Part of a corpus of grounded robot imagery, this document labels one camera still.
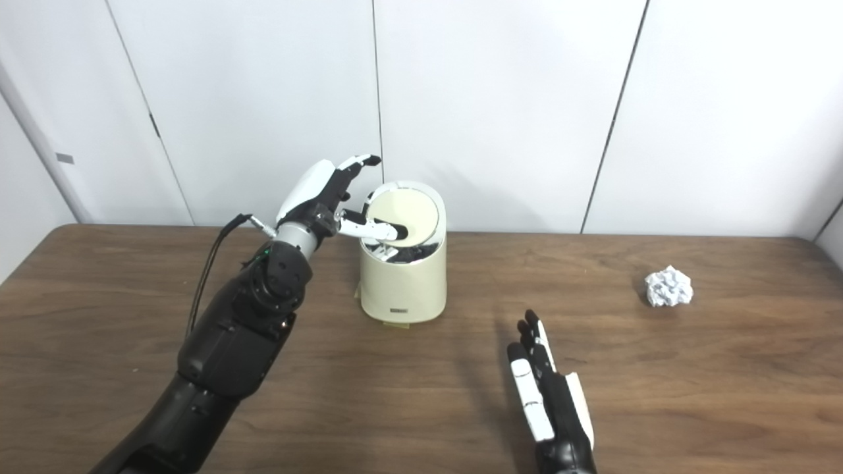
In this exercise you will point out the black wall panel hinge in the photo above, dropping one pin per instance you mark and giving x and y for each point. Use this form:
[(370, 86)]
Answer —
[(154, 125)]

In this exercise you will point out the small gray wall label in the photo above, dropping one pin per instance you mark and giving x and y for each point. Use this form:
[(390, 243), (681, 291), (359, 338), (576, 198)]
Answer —
[(64, 158)]

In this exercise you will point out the white paper ball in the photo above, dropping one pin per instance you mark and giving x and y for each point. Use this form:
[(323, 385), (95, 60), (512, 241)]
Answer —
[(669, 286)]

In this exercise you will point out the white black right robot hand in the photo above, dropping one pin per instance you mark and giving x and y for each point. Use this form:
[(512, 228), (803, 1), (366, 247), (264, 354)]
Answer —
[(550, 401)]

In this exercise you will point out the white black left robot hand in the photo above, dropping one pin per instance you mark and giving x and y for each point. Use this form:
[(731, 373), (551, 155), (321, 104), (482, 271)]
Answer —
[(309, 187)]

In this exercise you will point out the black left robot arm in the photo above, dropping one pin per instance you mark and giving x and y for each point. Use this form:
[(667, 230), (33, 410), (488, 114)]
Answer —
[(230, 342)]

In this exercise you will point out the cream-colored lidded bin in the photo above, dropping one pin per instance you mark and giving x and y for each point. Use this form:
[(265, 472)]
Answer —
[(405, 283)]

